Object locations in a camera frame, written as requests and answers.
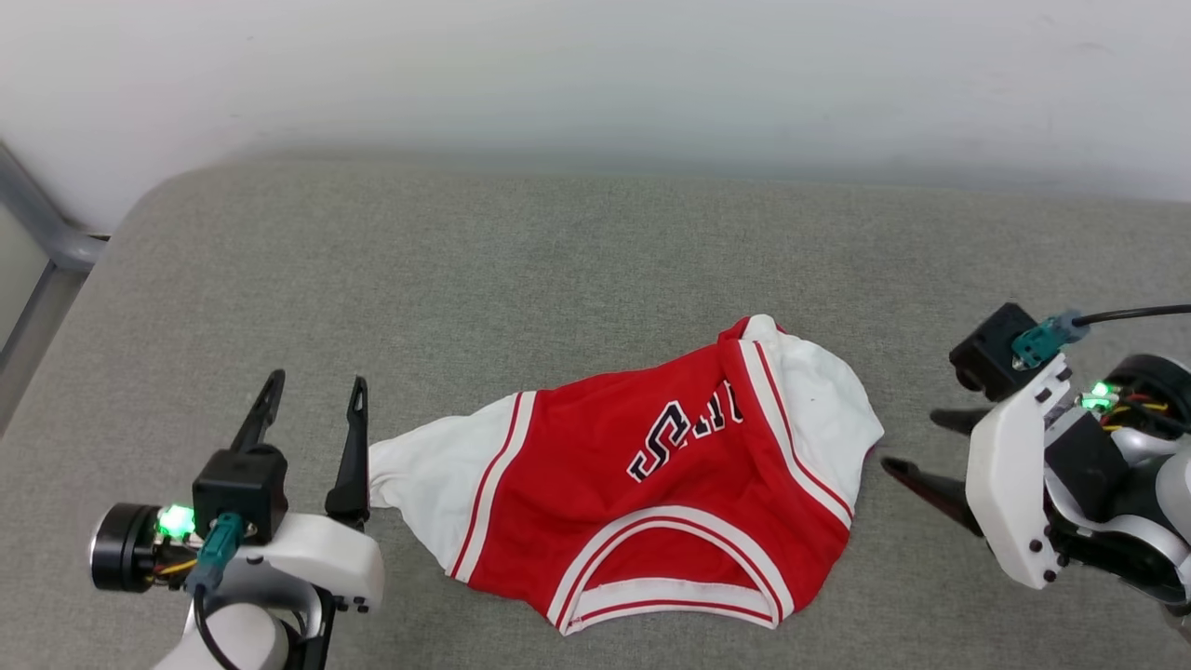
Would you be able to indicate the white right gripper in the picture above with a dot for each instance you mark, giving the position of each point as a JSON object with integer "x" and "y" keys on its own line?
{"x": 1010, "y": 475}

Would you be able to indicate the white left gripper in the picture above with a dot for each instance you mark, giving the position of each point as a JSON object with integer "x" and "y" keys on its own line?
{"x": 326, "y": 563}

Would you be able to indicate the red and white jersey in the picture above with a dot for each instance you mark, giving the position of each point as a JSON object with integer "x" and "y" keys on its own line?
{"x": 595, "y": 484}

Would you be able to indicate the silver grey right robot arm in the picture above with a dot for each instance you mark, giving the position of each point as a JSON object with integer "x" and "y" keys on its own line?
{"x": 1174, "y": 493}

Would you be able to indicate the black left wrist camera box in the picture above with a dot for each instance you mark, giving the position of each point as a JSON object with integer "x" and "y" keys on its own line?
{"x": 237, "y": 489}

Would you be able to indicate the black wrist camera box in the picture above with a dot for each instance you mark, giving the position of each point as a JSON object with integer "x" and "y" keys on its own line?
{"x": 237, "y": 489}
{"x": 986, "y": 349}

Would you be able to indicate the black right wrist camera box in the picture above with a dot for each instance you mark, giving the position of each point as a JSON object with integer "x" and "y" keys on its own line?
{"x": 986, "y": 349}

